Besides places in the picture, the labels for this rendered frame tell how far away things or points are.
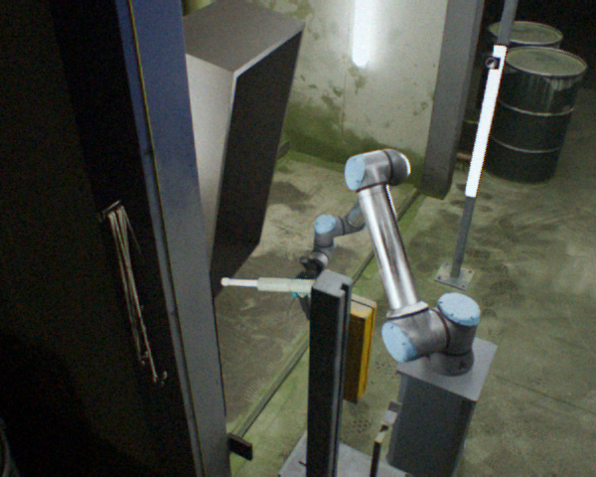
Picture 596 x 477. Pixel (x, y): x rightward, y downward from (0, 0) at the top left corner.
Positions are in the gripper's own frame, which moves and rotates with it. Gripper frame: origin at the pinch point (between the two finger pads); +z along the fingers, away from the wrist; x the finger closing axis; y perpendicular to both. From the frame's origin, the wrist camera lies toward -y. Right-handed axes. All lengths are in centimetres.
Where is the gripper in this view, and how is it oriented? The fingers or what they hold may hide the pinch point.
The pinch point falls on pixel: (299, 292)
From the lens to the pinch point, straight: 247.1
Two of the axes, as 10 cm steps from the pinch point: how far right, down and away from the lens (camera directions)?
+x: -9.1, -0.3, 4.0
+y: 2.2, 8.0, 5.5
